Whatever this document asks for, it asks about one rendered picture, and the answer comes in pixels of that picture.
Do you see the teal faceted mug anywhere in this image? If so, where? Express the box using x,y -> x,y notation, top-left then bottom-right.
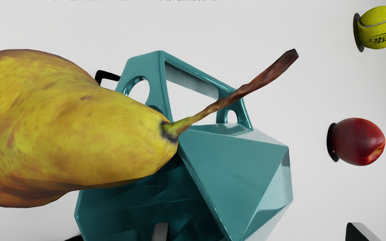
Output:
74,50 -> 294,241

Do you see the red nectarine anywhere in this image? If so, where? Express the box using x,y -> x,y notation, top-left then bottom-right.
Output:
331,117 -> 386,166

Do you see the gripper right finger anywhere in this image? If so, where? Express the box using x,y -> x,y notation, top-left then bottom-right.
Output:
345,222 -> 382,241

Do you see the yellow tennis ball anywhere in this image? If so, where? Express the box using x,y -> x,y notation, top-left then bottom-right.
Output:
357,5 -> 386,50

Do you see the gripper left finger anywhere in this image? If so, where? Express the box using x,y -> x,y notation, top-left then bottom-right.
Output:
151,222 -> 170,241

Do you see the yellow pear with brown stem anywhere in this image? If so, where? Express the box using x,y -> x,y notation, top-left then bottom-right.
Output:
0,49 -> 299,209

